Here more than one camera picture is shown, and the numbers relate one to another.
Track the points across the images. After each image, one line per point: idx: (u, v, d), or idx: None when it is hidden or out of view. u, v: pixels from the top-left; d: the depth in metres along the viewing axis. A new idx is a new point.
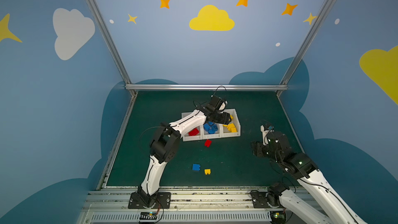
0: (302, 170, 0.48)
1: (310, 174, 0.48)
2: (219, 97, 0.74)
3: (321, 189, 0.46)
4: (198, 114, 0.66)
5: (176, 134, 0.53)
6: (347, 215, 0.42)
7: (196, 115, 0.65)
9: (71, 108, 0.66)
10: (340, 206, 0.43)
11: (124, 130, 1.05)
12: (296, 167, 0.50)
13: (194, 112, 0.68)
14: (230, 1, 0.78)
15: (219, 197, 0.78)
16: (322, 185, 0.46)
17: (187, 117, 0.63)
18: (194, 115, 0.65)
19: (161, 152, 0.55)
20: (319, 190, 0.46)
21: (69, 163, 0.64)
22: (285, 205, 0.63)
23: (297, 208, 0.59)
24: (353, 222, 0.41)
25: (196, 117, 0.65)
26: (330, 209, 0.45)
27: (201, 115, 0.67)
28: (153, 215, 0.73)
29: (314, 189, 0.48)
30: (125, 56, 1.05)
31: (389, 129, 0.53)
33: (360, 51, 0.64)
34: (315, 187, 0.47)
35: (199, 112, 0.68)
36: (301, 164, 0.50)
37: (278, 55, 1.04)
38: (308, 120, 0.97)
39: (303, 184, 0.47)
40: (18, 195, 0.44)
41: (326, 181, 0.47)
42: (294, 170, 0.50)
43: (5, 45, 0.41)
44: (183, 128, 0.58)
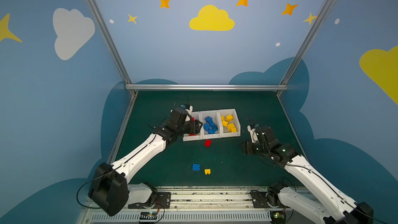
0: (285, 155, 0.53)
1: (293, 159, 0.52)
2: (178, 115, 0.61)
3: (304, 171, 0.49)
4: (153, 141, 0.54)
5: (120, 180, 0.40)
6: (330, 192, 0.44)
7: (151, 144, 0.53)
9: (71, 108, 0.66)
10: (323, 184, 0.46)
11: (124, 130, 1.05)
12: (280, 153, 0.55)
13: (149, 139, 0.55)
14: (230, 1, 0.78)
15: (219, 197, 0.78)
16: (304, 167, 0.50)
17: (140, 148, 0.50)
18: (147, 144, 0.52)
19: (106, 205, 0.42)
20: (302, 171, 0.50)
21: (69, 163, 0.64)
22: (284, 202, 0.64)
23: (295, 201, 0.58)
24: (336, 197, 0.43)
25: (151, 146, 0.52)
26: (315, 188, 0.47)
27: (156, 143, 0.54)
28: (153, 215, 0.73)
29: (299, 172, 0.51)
30: (125, 56, 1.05)
31: (390, 129, 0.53)
33: (361, 51, 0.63)
34: (299, 170, 0.51)
35: (155, 139, 0.55)
36: (284, 151, 0.55)
37: (278, 55, 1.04)
38: (308, 120, 0.97)
39: (290, 170, 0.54)
40: (18, 195, 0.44)
41: (309, 164, 0.51)
42: (278, 158, 0.55)
43: (5, 45, 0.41)
44: (132, 165, 0.45)
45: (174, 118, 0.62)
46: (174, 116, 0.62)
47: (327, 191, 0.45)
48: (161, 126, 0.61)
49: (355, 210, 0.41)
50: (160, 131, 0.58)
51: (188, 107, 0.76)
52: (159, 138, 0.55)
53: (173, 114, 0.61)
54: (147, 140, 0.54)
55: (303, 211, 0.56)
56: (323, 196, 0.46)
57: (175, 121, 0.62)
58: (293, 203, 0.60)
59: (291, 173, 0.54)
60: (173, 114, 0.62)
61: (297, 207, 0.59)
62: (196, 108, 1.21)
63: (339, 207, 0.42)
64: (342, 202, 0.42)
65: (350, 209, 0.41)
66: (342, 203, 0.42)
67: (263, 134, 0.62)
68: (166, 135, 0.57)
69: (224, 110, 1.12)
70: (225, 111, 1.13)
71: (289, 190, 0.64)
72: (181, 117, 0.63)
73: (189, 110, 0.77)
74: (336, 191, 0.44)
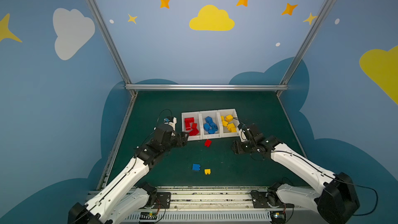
0: (269, 146, 0.58)
1: (275, 147, 0.57)
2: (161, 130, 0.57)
3: (286, 155, 0.53)
4: (133, 169, 0.50)
5: None
6: (311, 168, 0.47)
7: (131, 172, 0.49)
9: (71, 108, 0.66)
10: (305, 164, 0.49)
11: (124, 130, 1.05)
12: (264, 144, 0.60)
13: (128, 167, 0.50)
14: (230, 1, 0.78)
15: (219, 197, 0.78)
16: (286, 152, 0.54)
17: (118, 179, 0.47)
18: (127, 172, 0.49)
19: None
20: (284, 156, 0.54)
21: (69, 163, 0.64)
22: (282, 198, 0.64)
23: (291, 194, 0.59)
24: (315, 171, 0.46)
25: (131, 175, 0.48)
26: (298, 169, 0.50)
27: (137, 169, 0.50)
28: (153, 215, 0.73)
29: (283, 158, 0.54)
30: (125, 56, 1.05)
31: (390, 129, 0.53)
33: (361, 51, 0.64)
34: (282, 155, 0.54)
35: (136, 164, 0.51)
36: (267, 142, 0.59)
37: (278, 55, 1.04)
38: (308, 120, 0.97)
39: (276, 157, 0.57)
40: (18, 196, 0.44)
41: (291, 149, 0.55)
42: (264, 149, 0.59)
43: (5, 45, 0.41)
44: (109, 201, 0.42)
45: (158, 137, 0.57)
46: (157, 135, 0.57)
47: (308, 169, 0.48)
48: (142, 147, 0.56)
49: (335, 180, 0.43)
50: (142, 153, 0.54)
51: (172, 120, 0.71)
52: (141, 163, 0.52)
53: (157, 132, 0.57)
54: (126, 167, 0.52)
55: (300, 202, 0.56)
56: (306, 174, 0.49)
57: (160, 139, 0.57)
58: (289, 195, 0.60)
59: (278, 161, 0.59)
60: (157, 131, 0.57)
61: (293, 199, 0.59)
62: (196, 108, 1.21)
63: (319, 180, 0.45)
64: (322, 176, 0.45)
65: (328, 180, 0.43)
66: (321, 176, 0.45)
67: (249, 129, 0.67)
68: (150, 156, 0.54)
69: (224, 110, 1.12)
70: (225, 111, 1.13)
71: (286, 185, 0.65)
72: (166, 134, 0.58)
73: (173, 123, 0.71)
74: (317, 168, 0.47)
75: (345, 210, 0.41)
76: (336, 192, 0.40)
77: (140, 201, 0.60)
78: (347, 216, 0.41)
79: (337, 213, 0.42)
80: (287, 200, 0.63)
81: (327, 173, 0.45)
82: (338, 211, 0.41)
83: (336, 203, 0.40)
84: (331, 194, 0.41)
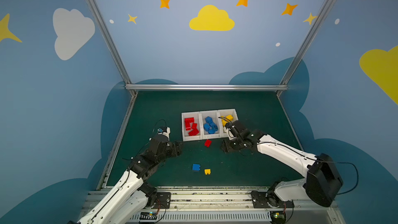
0: (254, 139, 0.59)
1: (260, 139, 0.59)
2: (157, 142, 0.56)
3: (271, 145, 0.55)
4: (126, 182, 0.49)
5: None
6: (295, 154, 0.49)
7: (124, 186, 0.48)
9: (71, 108, 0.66)
10: (289, 151, 0.51)
11: (124, 130, 1.05)
12: (250, 138, 0.60)
13: (121, 179, 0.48)
14: (230, 1, 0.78)
15: (219, 197, 0.78)
16: (271, 142, 0.56)
17: (111, 194, 0.47)
18: (119, 187, 0.48)
19: None
20: (270, 146, 0.55)
21: (69, 163, 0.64)
22: (282, 197, 0.64)
23: (285, 188, 0.61)
24: (299, 156, 0.48)
25: (124, 191, 0.48)
26: (283, 156, 0.52)
27: (131, 183, 0.50)
28: (153, 215, 0.73)
29: (269, 148, 0.56)
30: (125, 57, 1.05)
31: (390, 129, 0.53)
33: (360, 51, 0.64)
34: (266, 145, 0.56)
35: (129, 178, 0.51)
36: (253, 135, 0.61)
37: (278, 55, 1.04)
38: (308, 120, 0.97)
39: (261, 149, 0.58)
40: (18, 196, 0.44)
41: (274, 139, 0.56)
42: (250, 143, 0.60)
43: (5, 45, 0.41)
44: (101, 219, 0.42)
45: (153, 147, 0.57)
46: (153, 145, 0.57)
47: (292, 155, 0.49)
48: (137, 158, 0.56)
49: (316, 161, 0.45)
50: (136, 165, 0.54)
51: (165, 129, 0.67)
52: (134, 177, 0.51)
53: (153, 143, 0.57)
54: (119, 180, 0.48)
55: (297, 194, 0.56)
56: (290, 160, 0.50)
57: (154, 150, 0.57)
58: (284, 191, 0.62)
59: (264, 152, 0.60)
60: (152, 142, 0.57)
61: (289, 193, 0.60)
62: (196, 108, 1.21)
63: (303, 164, 0.46)
64: (305, 159, 0.47)
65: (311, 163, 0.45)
66: (304, 160, 0.46)
67: (233, 127, 0.68)
68: (143, 168, 0.53)
69: (224, 110, 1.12)
70: (225, 111, 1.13)
71: (280, 182, 0.68)
72: (161, 145, 0.58)
73: (167, 132, 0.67)
74: (299, 153, 0.49)
75: (330, 188, 0.42)
76: (320, 172, 0.42)
77: (138, 206, 0.60)
78: (332, 194, 0.43)
79: (322, 192, 0.43)
80: (285, 196, 0.62)
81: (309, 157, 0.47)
82: (324, 190, 0.42)
83: (321, 183, 0.42)
84: (315, 175, 0.42)
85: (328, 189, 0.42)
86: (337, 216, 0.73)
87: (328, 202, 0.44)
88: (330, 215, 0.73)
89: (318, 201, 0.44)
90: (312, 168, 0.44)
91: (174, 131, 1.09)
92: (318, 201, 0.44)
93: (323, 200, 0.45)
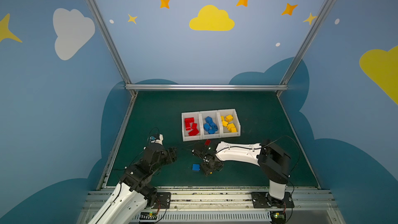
0: (212, 152, 0.62)
1: (218, 150, 0.61)
2: (151, 151, 0.55)
3: (226, 151, 0.58)
4: (119, 195, 0.49)
5: None
6: (245, 150, 0.53)
7: (116, 200, 0.48)
9: (70, 107, 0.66)
10: (240, 150, 0.55)
11: (124, 130, 1.05)
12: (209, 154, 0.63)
13: (115, 191, 0.50)
14: (230, 1, 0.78)
15: (219, 197, 0.78)
16: (225, 149, 0.59)
17: (104, 209, 0.46)
18: (112, 201, 0.48)
19: None
20: (225, 152, 0.58)
21: (69, 163, 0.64)
22: (278, 195, 0.64)
23: (272, 186, 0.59)
24: (250, 151, 0.52)
25: (116, 205, 0.47)
26: (238, 156, 0.55)
27: (123, 197, 0.49)
28: (153, 216, 0.74)
29: (225, 154, 0.59)
30: (125, 56, 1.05)
31: (390, 129, 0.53)
33: (361, 51, 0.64)
34: (223, 152, 0.59)
35: (122, 191, 0.50)
36: (210, 149, 0.64)
37: (278, 55, 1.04)
38: (308, 120, 0.97)
39: (221, 156, 0.60)
40: (18, 195, 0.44)
41: (226, 143, 0.61)
42: (211, 157, 0.62)
43: (5, 45, 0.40)
44: None
45: (147, 157, 0.56)
46: (147, 155, 0.56)
47: (243, 151, 0.54)
48: (130, 168, 0.54)
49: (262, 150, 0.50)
50: (129, 176, 0.53)
51: (158, 137, 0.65)
52: (127, 190, 0.50)
53: (147, 152, 0.56)
54: (112, 194, 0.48)
55: (284, 187, 0.57)
56: (244, 156, 0.54)
57: (148, 160, 0.56)
58: (273, 188, 0.62)
59: (223, 158, 0.61)
60: (146, 152, 0.56)
61: (278, 188, 0.60)
62: (196, 108, 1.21)
63: (253, 155, 0.51)
64: (253, 152, 0.51)
65: (257, 152, 0.50)
66: (253, 152, 0.51)
67: (194, 151, 0.71)
68: (137, 179, 0.52)
69: (224, 110, 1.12)
70: (225, 111, 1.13)
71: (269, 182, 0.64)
72: (156, 154, 0.57)
73: (160, 140, 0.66)
74: (249, 148, 0.53)
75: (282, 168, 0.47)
76: (268, 158, 0.47)
77: (138, 209, 0.61)
78: (286, 171, 0.48)
79: (278, 174, 0.48)
80: (279, 193, 0.63)
81: (255, 148, 0.52)
82: (277, 171, 0.46)
83: (272, 167, 0.46)
84: (266, 163, 0.46)
85: (280, 169, 0.47)
86: (337, 216, 0.73)
87: (285, 179, 0.48)
88: (330, 215, 0.73)
89: (280, 182, 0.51)
90: (261, 158, 0.48)
91: (174, 131, 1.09)
92: (280, 182, 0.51)
93: (282, 179, 0.49)
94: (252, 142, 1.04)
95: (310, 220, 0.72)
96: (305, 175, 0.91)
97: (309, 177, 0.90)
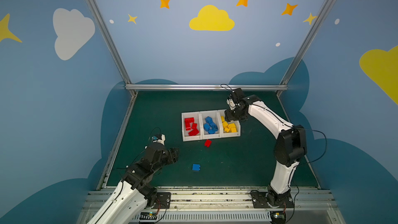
0: (249, 101, 0.65)
1: (254, 103, 0.64)
2: (154, 149, 0.56)
3: (260, 109, 0.61)
4: (120, 195, 0.49)
5: None
6: (276, 119, 0.56)
7: (118, 198, 0.48)
9: (71, 107, 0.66)
10: (271, 116, 0.57)
11: (124, 130, 1.05)
12: (245, 100, 0.67)
13: (117, 188, 0.50)
14: (230, 1, 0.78)
15: (219, 197, 0.78)
16: (261, 107, 0.62)
17: (105, 207, 0.47)
18: (113, 200, 0.48)
19: None
20: (258, 110, 0.62)
21: (69, 163, 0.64)
22: (277, 188, 0.65)
23: (276, 174, 0.64)
24: (279, 122, 0.55)
25: (117, 202, 0.48)
26: (266, 120, 0.59)
27: (125, 195, 0.49)
28: (153, 216, 0.74)
29: (258, 112, 0.63)
30: (125, 56, 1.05)
31: (389, 129, 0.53)
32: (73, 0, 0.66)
33: (360, 51, 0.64)
34: (257, 109, 0.63)
35: (123, 190, 0.50)
36: (249, 98, 0.67)
37: (278, 55, 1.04)
38: (308, 120, 0.97)
39: (251, 110, 0.65)
40: (18, 195, 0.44)
41: (265, 105, 0.63)
42: (244, 104, 0.67)
43: (6, 45, 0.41)
44: None
45: (148, 155, 0.57)
46: (148, 153, 0.57)
47: (273, 119, 0.56)
48: (132, 167, 0.55)
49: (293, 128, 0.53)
50: (131, 174, 0.53)
51: (160, 137, 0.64)
52: (128, 188, 0.50)
53: (148, 151, 0.57)
54: (114, 193, 0.49)
55: (286, 179, 0.60)
56: (270, 125, 0.58)
57: (150, 159, 0.57)
58: (275, 178, 0.65)
59: (253, 114, 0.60)
60: (147, 150, 0.57)
61: (279, 179, 0.63)
62: (196, 108, 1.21)
63: (279, 127, 0.53)
64: (282, 125, 0.53)
65: (287, 127, 0.52)
66: (282, 124, 0.54)
67: (232, 92, 0.77)
68: (138, 178, 0.53)
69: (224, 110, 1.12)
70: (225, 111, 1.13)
71: (272, 182, 0.68)
72: (157, 154, 0.58)
73: (162, 140, 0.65)
74: (280, 118, 0.56)
75: (293, 150, 0.51)
76: (289, 135, 0.50)
77: (138, 208, 0.61)
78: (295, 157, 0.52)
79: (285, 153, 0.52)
80: (278, 185, 0.65)
81: (287, 123, 0.54)
82: (286, 150, 0.51)
83: (287, 145, 0.50)
84: (284, 137, 0.50)
85: (290, 151, 0.51)
86: (337, 216, 0.73)
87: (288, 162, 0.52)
88: (330, 215, 0.73)
89: (280, 161, 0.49)
90: (284, 131, 0.51)
91: (174, 131, 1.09)
92: (280, 161, 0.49)
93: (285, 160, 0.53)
94: (252, 141, 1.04)
95: (310, 220, 0.72)
96: (306, 175, 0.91)
97: (309, 177, 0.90)
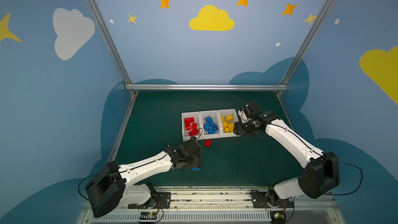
0: (267, 120, 0.58)
1: (272, 123, 0.57)
2: (195, 143, 0.64)
3: (281, 130, 0.54)
4: (161, 160, 0.55)
5: (119, 185, 0.41)
6: (302, 145, 0.48)
7: (158, 161, 0.54)
9: (71, 107, 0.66)
10: (296, 141, 0.50)
11: (124, 130, 1.05)
12: (263, 118, 0.59)
13: (159, 156, 0.56)
14: (230, 1, 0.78)
15: (219, 197, 0.78)
16: (283, 127, 0.54)
17: (148, 161, 0.52)
18: (156, 159, 0.54)
19: (96, 204, 0.42)
20: (279, 130, 0.54)
21: (69, 163, 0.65)
22: (280, 194, 0.64)
23: (286, 182, 0.60)
24: (305, 148, 0.47)
25: (157, 164, 0.53)
26: (289, 144, 0.52)
27: (165, 162, 0.55)
28: (153, 215, 0.73)
29: (279, 134, 0.55)
30: (124, 57, 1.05)
31: (390, 129, 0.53)
32: (73, 0, 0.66)
33: (360, 51, 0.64)
34: (279, 129, 0.54)
35: (165, 157, 0.56)
36: (265, 116, 0.60)
37: (279, 55, 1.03)
38: (308, 120, 0.97)
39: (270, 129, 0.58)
40: (18, 195, 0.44)
41: (286, 125, 0.55)
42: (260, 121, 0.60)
43: (5, 45, 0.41)
44: (135, 174, 0.46)
45: (189, 146, 0.65)
46: (189, 144, 0.65)
47: (298, 145, 0.49)
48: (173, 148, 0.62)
49: (321, 157, 0.45)
50: (171, 153, 0.59)
51: None
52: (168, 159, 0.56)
53: (190, 142, 0.65)
54: (157, 155, 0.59)
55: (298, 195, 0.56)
56: (296, 150, 0.50)
57: (189, 149, 0.64)
58: (285, 187, 0.61)
59: (272, 134, 0.58)
60: (189, 141, 0.65)
61: (289, 190, 0.59)
62: (196, 108, 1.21)
63: (307, 155, 0.46)
64: (310, 152, 0.46)
65: (315, 156, 0.45)
66: (310, 152, 0.46)
67: (247, 106, 0.69)
68: (175, 158, 0.58)
69: (224, 110, 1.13)
70: (225, 111, 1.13)
71: (278, 186, 0.65)
72: (196, 148, 0.66)
73: None
74: (307, 144, 0.48)
75: (324, 182, 0.43)
76: (321, 165, 0.42)
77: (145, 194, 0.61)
78: (325, 188, 0.44)
79: (316, 184, 0.44)
80: (284, 192, 0.63)
81: (315, 150, 0.46)
82: (317, 182, 0.43)
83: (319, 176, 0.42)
84: (315, 168, 0.42)
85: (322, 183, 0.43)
86: (337, 216, 0.73)
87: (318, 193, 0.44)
88: (330, 215, 0.73)
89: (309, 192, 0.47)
90: (315, 162, 0.43)
91: (174, 131, 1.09)
92: (309, 192, 0.47)
93: (314, 191, 0.45)
94: (252, 142, 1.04)
95: (309, 219, 0.72)
96: None
97: None
